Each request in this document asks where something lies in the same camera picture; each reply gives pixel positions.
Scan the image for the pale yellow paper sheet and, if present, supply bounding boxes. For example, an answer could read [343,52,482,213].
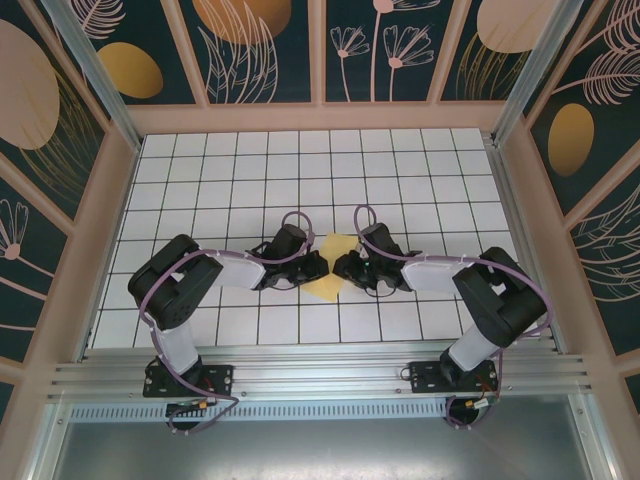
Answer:
[299,232,359,303]

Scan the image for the grey metal sheet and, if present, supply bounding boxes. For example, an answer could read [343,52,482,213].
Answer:
[44,419,616,480]

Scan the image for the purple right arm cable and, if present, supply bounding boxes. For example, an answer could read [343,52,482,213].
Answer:
[353,202,557,432]

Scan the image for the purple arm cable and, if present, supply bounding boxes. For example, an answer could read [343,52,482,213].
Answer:
[139,210,316,437]
[353,202,557,432]

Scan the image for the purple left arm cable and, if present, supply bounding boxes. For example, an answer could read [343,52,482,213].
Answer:
[139,210,316,437]

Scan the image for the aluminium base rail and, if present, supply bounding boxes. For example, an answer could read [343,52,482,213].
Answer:
[47,344,594,401]

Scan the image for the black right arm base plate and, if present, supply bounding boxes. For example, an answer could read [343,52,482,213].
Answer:
[408,359,503,394]

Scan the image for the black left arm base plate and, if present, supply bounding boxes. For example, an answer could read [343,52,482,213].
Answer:
[143,363,236,399]

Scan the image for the slotted metal cable duct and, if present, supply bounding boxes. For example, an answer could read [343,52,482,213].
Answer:
[69,402,451,422]

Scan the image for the aluminium side rail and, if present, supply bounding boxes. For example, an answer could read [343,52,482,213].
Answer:
[487,144,564,354]

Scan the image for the aluminium corner post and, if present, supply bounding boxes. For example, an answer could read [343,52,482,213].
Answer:
[40,0,142,154]
[491,0,571,147]

